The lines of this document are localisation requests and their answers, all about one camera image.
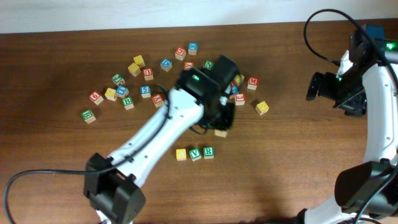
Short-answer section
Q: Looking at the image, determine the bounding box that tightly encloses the yellow block lower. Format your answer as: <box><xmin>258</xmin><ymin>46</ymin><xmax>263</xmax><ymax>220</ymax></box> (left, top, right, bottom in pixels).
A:
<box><xmin>127</xmin><ymin>63</ymin><xmax>141</xmax><ymax>77</ymax></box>

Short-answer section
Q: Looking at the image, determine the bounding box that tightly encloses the blue D block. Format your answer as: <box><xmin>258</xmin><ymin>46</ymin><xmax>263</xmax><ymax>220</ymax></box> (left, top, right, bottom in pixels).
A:
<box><xmin>160</xmin><ymin>58</ymin><xmax>172</xmax><ymax>72</ymax></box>

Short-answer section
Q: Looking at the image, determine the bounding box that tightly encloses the green B block centre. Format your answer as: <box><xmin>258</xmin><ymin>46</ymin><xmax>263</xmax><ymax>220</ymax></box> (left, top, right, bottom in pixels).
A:
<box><xmin>122</xmin><ymin>96</ymin><xmax>134</xmax><ymax>110</ymax></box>

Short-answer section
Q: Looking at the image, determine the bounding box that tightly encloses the red 6 block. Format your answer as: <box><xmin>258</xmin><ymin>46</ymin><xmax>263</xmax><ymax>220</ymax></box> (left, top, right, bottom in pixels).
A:
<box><xmin>89</xmin><ymin>91</ymin><xmax>103</xmax><ymax>105</ymax></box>

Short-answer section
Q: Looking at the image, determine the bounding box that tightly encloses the yellow C block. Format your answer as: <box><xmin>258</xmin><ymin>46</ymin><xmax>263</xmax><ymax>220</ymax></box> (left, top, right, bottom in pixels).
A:
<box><xmin>176</xmin><ymin>149</ymin><xmax>187</xmax><ymax>161</ymax></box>

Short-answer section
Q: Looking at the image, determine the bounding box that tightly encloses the yellow block left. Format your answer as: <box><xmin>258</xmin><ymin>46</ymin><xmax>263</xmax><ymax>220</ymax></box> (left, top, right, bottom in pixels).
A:
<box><xmin>104</xmin><ymin>88</ymin><xmax>118</xmax><ymax>101</ymax></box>

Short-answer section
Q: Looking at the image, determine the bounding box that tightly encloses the blue L block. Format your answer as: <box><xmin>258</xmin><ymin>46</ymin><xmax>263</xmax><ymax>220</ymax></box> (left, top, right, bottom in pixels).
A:
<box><xmin>116</xmin><ymin>85</ymin><xmax>129</xmax><ymax>98</ymax></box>

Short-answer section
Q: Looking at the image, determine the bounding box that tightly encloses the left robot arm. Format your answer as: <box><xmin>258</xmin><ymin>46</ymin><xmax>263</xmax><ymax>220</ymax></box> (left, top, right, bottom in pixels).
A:
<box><xmin>83</xmin><ymin>55</ymin><xmax>240</xmax><ymax>223</ymax></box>

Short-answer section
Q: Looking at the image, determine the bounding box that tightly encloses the green b block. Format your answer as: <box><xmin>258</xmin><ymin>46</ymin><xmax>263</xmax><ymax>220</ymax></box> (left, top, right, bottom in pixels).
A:
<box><xmin>81</xmin><ymin>110</ymin><xmax>96</xmax><ymax>123</ymax></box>
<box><xmin>122</xmin><ymin>96</ymin><xmax>134</xmax><ymax>110</ymax></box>

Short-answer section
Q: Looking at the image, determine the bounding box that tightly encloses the red M block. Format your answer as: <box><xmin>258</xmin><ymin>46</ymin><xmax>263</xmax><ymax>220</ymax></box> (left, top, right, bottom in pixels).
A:
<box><xmin>248</xmin><ymin>77</ymin><xmax>259</xmax><ymax>90</ymax></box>

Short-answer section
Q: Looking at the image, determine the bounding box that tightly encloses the red Y block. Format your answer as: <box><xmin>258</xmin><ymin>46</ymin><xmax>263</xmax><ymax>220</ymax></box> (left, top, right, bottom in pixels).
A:
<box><xmin>183</xmin><ymin>61</ymin><xmax>194</xmax><ymax>70</ymax></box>

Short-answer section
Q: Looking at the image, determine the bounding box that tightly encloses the green V block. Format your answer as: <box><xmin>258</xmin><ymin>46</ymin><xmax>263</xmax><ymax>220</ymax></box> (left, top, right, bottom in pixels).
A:
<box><xmin>189</xmin><ymin>148</ymin><xmax>202</xmax><ymax>161</ymax></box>

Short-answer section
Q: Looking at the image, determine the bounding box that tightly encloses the green J block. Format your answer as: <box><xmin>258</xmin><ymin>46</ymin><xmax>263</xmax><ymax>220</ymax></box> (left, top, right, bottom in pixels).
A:
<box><xmin>111</xmin><ymin>73</ymin><xmax>125</xmax><ymax>86</ymax></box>

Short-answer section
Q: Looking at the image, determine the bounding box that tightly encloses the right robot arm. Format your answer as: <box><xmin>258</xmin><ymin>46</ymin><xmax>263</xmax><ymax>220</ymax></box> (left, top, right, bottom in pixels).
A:
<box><xmin>295</xmin><ymin>25</ymin><xmax>397</xmax><ymax>223</ymax></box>

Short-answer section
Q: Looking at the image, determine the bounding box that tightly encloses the green N block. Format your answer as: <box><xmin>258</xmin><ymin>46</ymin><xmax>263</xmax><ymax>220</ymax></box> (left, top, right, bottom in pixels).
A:
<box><xmin>203</xmin><ymin>60</ymin><xmax>214</xmax><ymax>70</ymax></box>

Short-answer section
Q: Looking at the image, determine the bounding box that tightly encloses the red Q block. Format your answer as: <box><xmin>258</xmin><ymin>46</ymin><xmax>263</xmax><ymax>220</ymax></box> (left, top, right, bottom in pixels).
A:
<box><xmin>175</xmin><ymin>47</ymin><xmax>187</xmax><ymax>60</ymax></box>

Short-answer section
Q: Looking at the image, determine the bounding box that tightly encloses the yellow block near E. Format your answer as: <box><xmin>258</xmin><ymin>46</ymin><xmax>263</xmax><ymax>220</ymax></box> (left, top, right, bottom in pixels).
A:
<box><xmin>234</xmin><ymin>74</ymin><xmax>244</xmax><ymax>87</ymax></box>

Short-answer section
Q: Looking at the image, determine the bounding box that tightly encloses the yellow block upper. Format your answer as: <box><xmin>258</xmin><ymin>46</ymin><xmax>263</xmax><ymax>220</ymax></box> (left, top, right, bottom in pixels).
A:
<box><xmin>134</xmin><ymin>55</ymin><xmax>145</xmax><ymax>68</ymax></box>

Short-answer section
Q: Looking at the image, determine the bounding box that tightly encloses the black cable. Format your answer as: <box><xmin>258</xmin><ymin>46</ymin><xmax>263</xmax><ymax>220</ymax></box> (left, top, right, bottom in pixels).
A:
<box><xmin>303</xmin><ymin>9</ymin><xmax>398</xmax><ymax>224</ymax></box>
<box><xmin>2</xmin><ymin>83</ymin><xmax>170</xmax><ymax>224</ymax></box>

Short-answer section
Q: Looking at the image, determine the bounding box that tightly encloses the blue 5 block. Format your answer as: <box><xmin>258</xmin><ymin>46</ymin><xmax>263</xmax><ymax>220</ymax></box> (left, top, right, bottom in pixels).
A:
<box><xmin>140</xmin><ymin>85</ymin><xmax>151</xmax><ymax>98</ymax></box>

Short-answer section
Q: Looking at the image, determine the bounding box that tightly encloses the green R block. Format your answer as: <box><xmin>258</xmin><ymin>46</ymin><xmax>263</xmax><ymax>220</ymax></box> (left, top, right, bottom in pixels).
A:
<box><xmin>203</xmin><ymin>147</ymin><xmax>215</xmax><ymax>159</ymax></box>

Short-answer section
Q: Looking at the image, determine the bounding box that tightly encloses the right black cable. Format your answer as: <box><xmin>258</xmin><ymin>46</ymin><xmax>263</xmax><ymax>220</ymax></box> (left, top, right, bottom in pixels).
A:
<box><xmin>303</xmin><ymin>9</ymin><xmax>398</xmax><ymax>224</ymax></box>

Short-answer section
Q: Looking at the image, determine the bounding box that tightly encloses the red A block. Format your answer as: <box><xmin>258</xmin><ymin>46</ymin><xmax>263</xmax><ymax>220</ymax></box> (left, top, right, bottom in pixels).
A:
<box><xmin>215</xmin><ymin>129</ymin><xmax>228</xmax><ymax>138</ymax></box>

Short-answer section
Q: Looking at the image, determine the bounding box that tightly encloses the green B block left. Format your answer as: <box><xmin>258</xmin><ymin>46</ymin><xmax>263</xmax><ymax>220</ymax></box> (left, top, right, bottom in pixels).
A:
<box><xmin>81</xmin><ymin>110</ymin><xmax>96</xmax><ymax>123</ymax></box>

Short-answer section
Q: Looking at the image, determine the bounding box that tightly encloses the yellow S block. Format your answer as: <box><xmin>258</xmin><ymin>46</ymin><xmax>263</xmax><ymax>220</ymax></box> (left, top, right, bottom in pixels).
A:
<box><xmin>256</xmin><ymin>101</ymin><xmax>269</xmax><ymax>115</ymax></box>

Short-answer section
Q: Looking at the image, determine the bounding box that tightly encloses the red 3 block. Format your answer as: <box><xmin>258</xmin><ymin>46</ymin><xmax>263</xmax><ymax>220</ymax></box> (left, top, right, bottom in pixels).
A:
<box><xmin>234</xmin><ymin>93</ymin><xmax>246</xmax><ymax>106</ymax></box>

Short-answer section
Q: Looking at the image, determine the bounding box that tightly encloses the red U block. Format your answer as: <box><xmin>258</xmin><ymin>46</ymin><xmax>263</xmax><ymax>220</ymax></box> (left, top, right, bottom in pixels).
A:
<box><xmin>142</xmin><ymin>68</ymin><xmax>154</xmax><ymax>81</ymax></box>

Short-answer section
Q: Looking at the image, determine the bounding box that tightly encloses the red K block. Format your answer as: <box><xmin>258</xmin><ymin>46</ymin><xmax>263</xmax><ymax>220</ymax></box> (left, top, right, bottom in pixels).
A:
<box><xmin>152</xmin><ymin>94</ymin><xmax>164</xmax><ymax>108</ymax></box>

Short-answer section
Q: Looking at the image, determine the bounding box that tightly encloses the blue T block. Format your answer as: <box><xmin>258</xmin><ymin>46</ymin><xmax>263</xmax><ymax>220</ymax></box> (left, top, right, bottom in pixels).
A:
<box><xmin>229</xmin><ymin>86</ymin><xmax>239</xmax><ymax>99</ymax></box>

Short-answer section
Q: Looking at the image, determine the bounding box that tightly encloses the left black cable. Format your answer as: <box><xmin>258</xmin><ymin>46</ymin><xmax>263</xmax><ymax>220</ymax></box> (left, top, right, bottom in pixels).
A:
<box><xmin>2</xmin><ymin>83</ymin><xmax>170</xmax><ymax>224</ymax></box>

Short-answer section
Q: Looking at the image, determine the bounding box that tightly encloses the blue X block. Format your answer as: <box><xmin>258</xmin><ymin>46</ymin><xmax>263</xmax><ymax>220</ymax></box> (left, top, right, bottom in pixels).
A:
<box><xmin>188</xmin><ymin>42</ymin><xmax>198</xmax><ymax>55</ymax></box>

